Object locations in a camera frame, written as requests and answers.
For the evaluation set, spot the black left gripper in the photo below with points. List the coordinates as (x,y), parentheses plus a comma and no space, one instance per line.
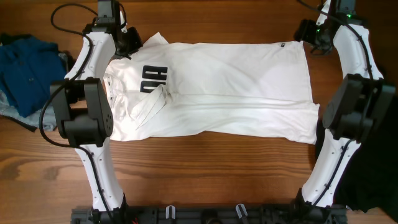
(136,43)

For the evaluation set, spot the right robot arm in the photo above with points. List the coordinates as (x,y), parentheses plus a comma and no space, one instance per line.
(355,111)

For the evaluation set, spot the blue button shirt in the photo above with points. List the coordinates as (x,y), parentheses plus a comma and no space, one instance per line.
(28,68)

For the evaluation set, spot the black garment right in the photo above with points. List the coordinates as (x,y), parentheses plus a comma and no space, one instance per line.
(370,178)

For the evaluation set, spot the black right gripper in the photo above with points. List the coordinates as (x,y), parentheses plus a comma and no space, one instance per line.
(303,33)

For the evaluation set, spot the white printed t-shirt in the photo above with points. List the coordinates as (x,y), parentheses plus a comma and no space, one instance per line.
(176,89)

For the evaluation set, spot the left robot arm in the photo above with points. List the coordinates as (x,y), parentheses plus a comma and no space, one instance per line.
(84,116)

